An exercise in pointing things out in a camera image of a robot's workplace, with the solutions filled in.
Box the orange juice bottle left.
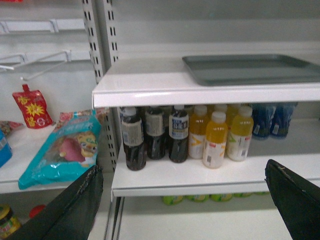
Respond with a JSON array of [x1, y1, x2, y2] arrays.
[[188, 105, 209, 159]]

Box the orange juice bottle front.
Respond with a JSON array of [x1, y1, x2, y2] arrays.
[[202, 111, 228, 169]]

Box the dark drink bottle blue label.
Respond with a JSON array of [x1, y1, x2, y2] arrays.
[[168, 105, 189, 163]]

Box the blue drink bottle left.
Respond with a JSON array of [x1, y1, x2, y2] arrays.
[[252, 103, 274, 140]]

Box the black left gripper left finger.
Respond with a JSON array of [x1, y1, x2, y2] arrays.
[[9, 165, 104, 240]]

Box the white slotted shelf upright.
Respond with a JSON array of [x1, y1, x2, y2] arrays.
[[81, 0, 119, 173]]

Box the white peg hook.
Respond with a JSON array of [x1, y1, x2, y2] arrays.
[[13, 50, 71, 82]]

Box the teal snack bag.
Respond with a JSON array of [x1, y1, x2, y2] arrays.
[[18, 109, 108, 190]]

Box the dark drink bottle front left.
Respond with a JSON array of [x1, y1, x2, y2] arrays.
[[121, 107, 146, 171]]

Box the yellow lidded jar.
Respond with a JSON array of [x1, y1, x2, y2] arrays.
[[0, 204, 22, 240]]

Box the blue snack packet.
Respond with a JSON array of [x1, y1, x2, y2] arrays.
[[0, 130, 13, 167]]

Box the blue drink bottle right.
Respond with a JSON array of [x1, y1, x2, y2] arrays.
[[270, 102, 297, 139]]

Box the grey silver tray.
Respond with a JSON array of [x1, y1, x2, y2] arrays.
[[182, 54, 320, 87]]

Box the red spouted pouch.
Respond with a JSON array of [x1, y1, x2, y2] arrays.
[[12, 84, 53, 129]]

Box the white lower shelf board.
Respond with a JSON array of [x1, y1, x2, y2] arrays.
[[111, 119, 320, 197]]

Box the dark drink bottle middle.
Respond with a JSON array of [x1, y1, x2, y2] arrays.
[[145, 106, 165, 160]]

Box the orange juice bottle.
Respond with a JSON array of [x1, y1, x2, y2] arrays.
[[202, 111, 228, 169], [188, 105, 209, 159]]

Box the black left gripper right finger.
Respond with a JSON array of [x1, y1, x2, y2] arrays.
[[265, 159, 320, 240]]

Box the yellow juice bottle right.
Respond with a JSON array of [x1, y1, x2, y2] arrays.
[[227, 105, 254, 162]]

